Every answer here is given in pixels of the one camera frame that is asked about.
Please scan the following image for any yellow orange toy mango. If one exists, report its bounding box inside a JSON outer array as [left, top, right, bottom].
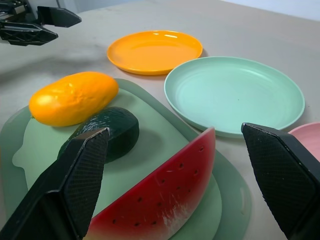
[[28, 71, 120, 128]]

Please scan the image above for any orange plastic plate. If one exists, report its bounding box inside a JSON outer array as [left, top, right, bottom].
[[106, 30, 204, 76]]

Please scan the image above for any red toy watermelon slice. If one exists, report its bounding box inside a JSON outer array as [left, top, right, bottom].
[[83, 126, 217, 240]]

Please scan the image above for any pink plastic plate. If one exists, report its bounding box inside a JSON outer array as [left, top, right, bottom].
[[287, 122, 320, 163]]

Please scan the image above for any mint green plastic plate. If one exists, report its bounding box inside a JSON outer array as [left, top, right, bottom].
[[164, 56, 306, 139]]

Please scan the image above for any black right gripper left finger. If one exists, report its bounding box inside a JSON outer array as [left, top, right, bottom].
[[0, 127, 111, 240]]

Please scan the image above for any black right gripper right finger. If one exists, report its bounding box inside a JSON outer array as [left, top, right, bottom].
[[240, 122, 320, 240]]

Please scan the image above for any light green cutting board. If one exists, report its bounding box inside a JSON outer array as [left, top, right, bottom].
[[12, 88, 223, 240]]

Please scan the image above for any dark green toy avocado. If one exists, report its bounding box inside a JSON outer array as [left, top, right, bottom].
[[57, 106, 140, 165]]

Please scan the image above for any translucent grey-green tray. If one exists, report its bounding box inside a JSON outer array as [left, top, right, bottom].
[[0, 78, 253, 240]]

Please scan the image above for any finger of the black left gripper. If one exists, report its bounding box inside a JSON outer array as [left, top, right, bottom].
[[36, 5, 83, 28], [0, 20, 59, 47]]

